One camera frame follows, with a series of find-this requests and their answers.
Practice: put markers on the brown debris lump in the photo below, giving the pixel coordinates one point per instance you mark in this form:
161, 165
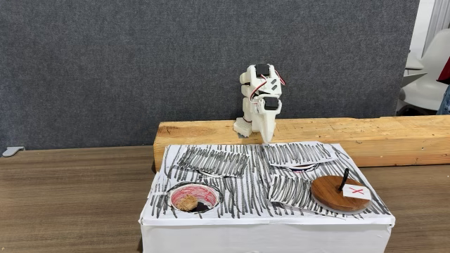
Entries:
186, 203

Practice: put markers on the striped paper sheet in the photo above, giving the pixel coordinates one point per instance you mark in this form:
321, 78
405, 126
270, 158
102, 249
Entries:
292, 191
214, 161
299, 152

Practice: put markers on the round wooden lid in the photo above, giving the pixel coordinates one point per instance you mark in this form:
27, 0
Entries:
327, 193

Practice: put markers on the red lined cup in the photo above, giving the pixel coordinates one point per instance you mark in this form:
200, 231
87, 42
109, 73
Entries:
200, 192

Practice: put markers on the white box with black stripes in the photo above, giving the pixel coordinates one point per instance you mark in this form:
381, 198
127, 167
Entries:
253, 232

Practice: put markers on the paper label with red cross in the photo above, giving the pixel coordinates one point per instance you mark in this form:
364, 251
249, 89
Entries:
356, 192

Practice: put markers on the light wooden beam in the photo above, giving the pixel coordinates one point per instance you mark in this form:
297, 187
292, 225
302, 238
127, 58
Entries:
386, 140

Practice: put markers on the grey felt partition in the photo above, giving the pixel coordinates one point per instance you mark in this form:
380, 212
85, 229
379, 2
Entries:
140, 70

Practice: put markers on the white chair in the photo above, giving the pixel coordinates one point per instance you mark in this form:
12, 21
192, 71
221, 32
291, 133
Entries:
422, 88

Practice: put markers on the person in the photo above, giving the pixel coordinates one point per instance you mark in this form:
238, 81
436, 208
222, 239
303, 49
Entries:
445, 102

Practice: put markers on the grey partition foot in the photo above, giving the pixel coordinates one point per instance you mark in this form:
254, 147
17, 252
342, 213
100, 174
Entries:
12, 150

